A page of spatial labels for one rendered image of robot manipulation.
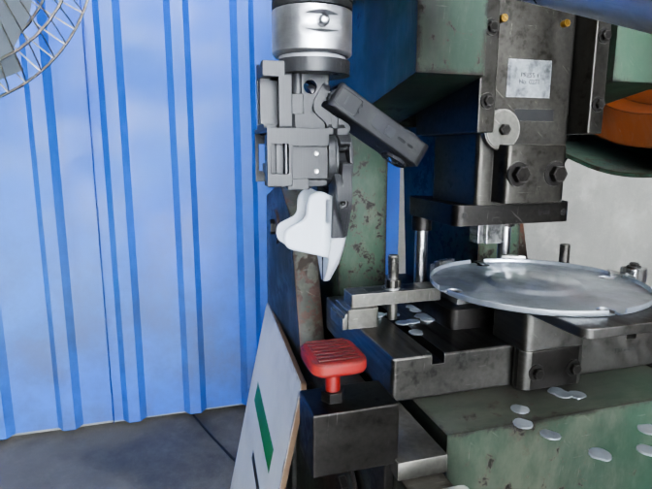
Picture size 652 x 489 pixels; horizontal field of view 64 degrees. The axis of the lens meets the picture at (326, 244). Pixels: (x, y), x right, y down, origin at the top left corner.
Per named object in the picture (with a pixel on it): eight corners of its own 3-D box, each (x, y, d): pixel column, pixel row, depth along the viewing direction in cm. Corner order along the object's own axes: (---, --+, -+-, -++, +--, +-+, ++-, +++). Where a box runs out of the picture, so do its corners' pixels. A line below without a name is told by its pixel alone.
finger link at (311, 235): (280, 282, 52) (278, 190, 50) (337, 278, 54) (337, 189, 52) (286, 291, 49) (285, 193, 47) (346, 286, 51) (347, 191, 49)
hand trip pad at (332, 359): (370, 428, 54) (371, 358, 52) (314, 437, 52) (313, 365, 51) (348, 397, 60) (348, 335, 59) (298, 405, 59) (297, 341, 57)
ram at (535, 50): (585, 206, 73) (605, -19, 68) (493, 209, 69) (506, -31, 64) (509, 195, 90) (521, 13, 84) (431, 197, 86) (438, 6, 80)
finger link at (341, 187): (319, 233, 52) (319, 146, 51) (336, 232, 53) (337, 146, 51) (334, 241, 48) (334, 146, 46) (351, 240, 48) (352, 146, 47)
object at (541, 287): (397, 269, 83) (397, 264, 83) (548, 258, 91) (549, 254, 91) (509, 328, 56) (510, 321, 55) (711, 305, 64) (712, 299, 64)
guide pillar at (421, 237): (428, 287, 89) (431, 206, 86) (416, 288, 88) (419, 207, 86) (422, 284, 91) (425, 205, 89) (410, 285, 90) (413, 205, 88)
